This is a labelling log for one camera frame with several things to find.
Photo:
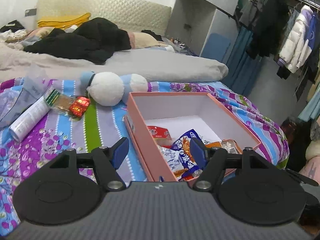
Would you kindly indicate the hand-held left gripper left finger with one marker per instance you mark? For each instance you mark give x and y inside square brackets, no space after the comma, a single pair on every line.
[120,153]

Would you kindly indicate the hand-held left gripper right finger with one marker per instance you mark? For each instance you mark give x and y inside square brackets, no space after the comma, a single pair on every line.
[198,152]

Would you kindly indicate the blue white snack packet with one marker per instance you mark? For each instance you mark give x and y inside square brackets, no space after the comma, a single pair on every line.
[183,152]

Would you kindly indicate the orange snack packet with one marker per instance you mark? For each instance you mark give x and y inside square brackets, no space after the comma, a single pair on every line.
[225,146]

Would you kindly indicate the pink cardboard box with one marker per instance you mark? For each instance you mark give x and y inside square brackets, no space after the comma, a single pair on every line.
[175,107]

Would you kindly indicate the pink printed cloth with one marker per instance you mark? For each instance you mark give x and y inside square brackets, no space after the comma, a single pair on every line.
[311,171]

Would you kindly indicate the clear white blue packet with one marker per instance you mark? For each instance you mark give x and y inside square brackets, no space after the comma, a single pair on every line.
[168,158]

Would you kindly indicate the small red foil packet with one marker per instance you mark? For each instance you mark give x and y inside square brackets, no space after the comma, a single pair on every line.
[79,106]

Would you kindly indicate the white blue plush toy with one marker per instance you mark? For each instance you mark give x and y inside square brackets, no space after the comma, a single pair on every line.
[107,88]

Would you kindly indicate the green gold snack packet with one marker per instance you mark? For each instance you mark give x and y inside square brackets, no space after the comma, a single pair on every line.
[58,101]

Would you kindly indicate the grey duvet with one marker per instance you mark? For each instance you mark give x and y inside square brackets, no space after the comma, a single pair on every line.
[150,62]

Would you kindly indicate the blue curtain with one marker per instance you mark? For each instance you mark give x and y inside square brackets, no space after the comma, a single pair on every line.
[241,65]

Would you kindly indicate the white tube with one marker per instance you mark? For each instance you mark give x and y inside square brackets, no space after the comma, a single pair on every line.
[28,120]

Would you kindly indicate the blue board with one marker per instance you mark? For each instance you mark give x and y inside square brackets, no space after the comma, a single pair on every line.
[215,47]

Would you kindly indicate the beige pillow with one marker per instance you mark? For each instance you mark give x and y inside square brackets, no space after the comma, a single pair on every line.
[143,40]

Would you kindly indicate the clear printed plastic bag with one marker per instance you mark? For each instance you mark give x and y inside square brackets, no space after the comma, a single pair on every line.
[17,97]

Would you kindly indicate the black fleece garment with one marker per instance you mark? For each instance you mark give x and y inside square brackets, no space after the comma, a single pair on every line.
[80,42]

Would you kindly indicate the white puffer jacket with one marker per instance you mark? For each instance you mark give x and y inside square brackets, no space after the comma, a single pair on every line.
[296,45]

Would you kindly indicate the long black coat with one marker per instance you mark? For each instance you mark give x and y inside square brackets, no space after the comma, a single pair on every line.
[268,27]

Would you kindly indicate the yellow blanket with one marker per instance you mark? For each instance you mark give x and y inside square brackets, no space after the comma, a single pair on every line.
[62,21]

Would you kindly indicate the cream quilted headboard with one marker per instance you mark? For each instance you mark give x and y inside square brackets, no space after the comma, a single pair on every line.
[112,7]

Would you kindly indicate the grey white wardrobe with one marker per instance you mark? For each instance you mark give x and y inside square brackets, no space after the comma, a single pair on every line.
[200,5]

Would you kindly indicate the grey striped jacket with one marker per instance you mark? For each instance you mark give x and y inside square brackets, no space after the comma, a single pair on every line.
[252,7]

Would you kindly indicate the black wall socket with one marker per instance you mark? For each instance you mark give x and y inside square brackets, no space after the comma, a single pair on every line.
[187,26]

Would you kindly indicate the grey wall switch panel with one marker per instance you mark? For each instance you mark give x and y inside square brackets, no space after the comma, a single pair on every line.
[30,12]

